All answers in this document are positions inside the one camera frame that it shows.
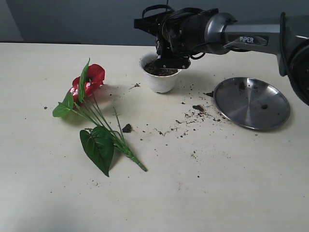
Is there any round steel plate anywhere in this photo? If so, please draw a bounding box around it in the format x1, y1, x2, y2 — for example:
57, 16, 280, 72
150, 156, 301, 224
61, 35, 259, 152
213, 77, 291, 131

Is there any red artificial anthurium flower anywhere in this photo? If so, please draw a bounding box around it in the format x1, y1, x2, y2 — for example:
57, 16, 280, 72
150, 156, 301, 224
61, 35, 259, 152
52, 60, 148, 177

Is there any dark soil clump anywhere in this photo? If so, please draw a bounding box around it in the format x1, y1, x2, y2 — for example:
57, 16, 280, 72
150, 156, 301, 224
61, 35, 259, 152
122, 124, 132, 133

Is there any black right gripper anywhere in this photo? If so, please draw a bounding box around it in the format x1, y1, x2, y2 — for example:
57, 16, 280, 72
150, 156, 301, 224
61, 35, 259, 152
154, 14, 193, 70

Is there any soil clump near plate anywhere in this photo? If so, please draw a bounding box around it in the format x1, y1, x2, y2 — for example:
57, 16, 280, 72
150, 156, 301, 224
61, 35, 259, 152
192, 105, 204, 112

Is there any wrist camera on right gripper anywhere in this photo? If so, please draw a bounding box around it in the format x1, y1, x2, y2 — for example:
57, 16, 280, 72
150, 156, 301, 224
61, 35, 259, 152
133, 13, 163, 37

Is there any robot arm right grey black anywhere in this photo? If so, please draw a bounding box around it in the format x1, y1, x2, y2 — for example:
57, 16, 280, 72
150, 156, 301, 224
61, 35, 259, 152
155, 8, 309, 103

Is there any white plastic flower pot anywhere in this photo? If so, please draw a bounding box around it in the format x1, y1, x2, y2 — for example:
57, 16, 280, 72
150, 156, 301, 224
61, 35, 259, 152
140, 52, 181, 94

